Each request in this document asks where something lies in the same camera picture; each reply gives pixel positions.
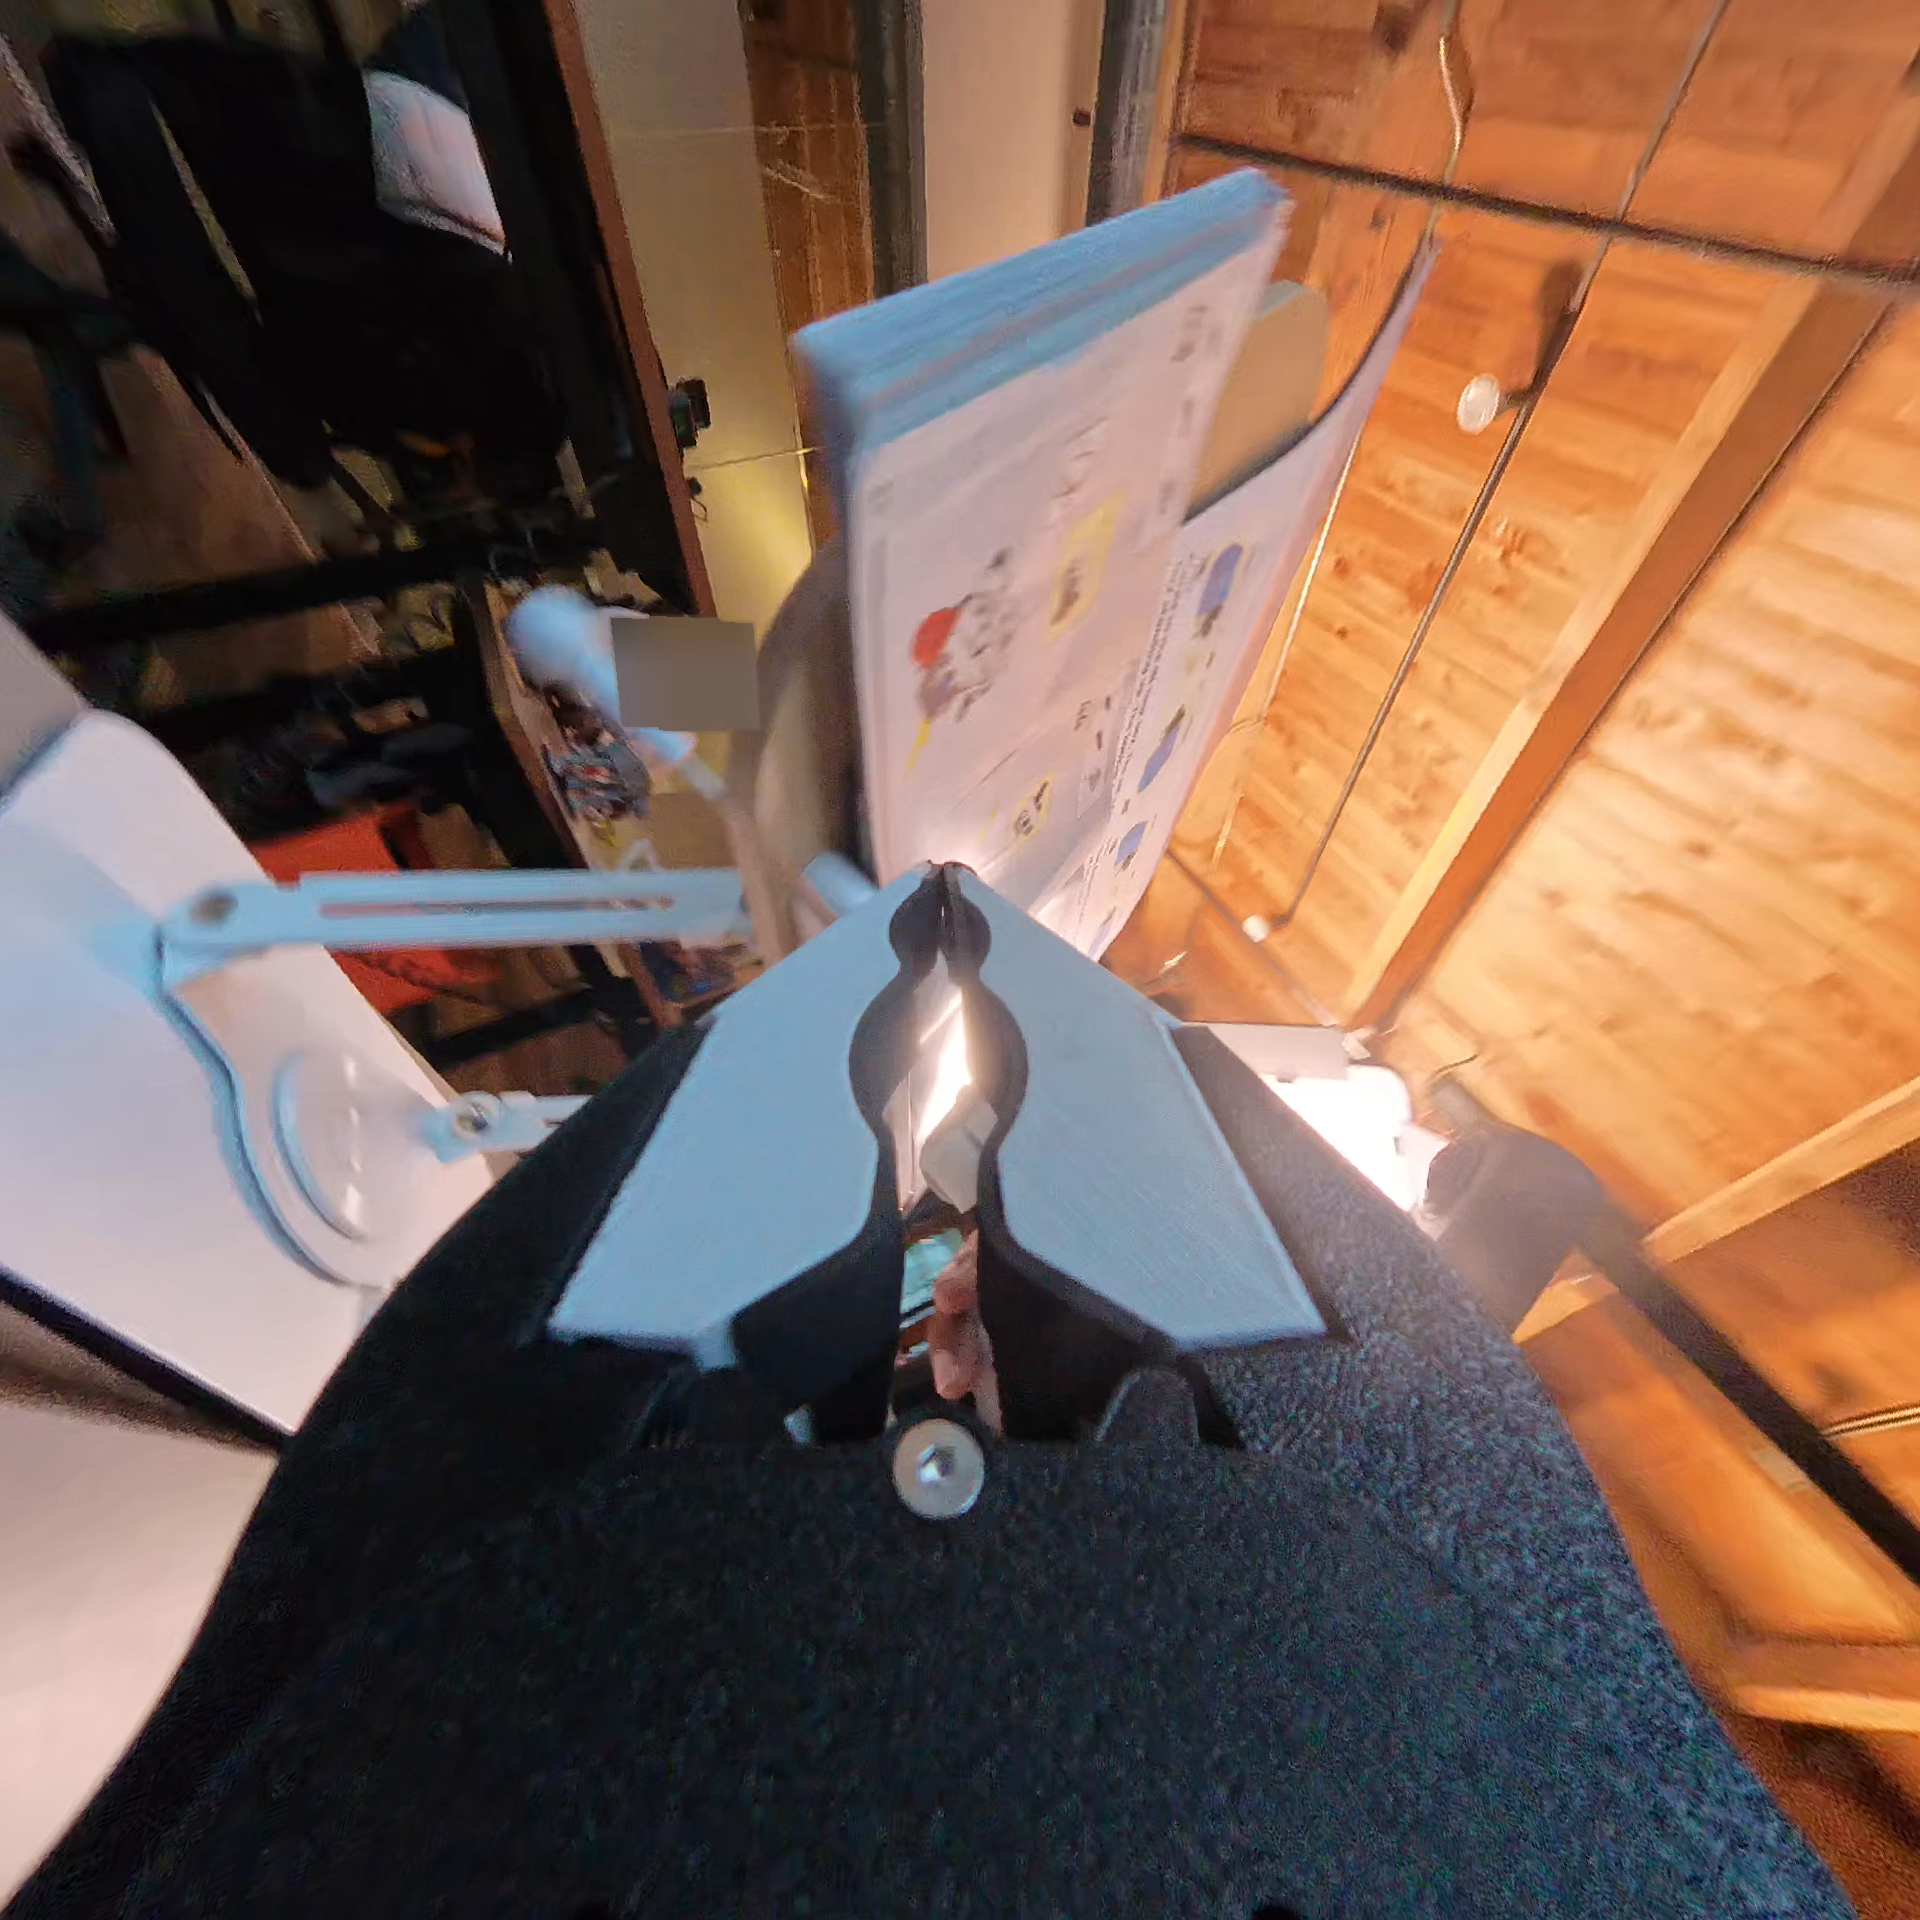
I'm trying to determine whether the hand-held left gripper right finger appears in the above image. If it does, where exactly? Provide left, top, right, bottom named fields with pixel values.
left=948, top=871, right=1329, bottom=1386

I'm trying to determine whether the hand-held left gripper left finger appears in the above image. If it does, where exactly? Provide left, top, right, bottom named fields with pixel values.
left=551, top=871, right=956, bottom=1366

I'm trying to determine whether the instruction booklet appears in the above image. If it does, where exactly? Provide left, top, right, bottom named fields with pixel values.
left=787, top=167, right=1443, bottom=961

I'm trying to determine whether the white document stand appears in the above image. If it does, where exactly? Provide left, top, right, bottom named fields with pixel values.
left=0, top=585, right=879, bottom=1426

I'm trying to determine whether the wooden wall shelf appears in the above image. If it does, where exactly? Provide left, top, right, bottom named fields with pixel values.
left=1516, top=1081, right=1920, bottom=1353

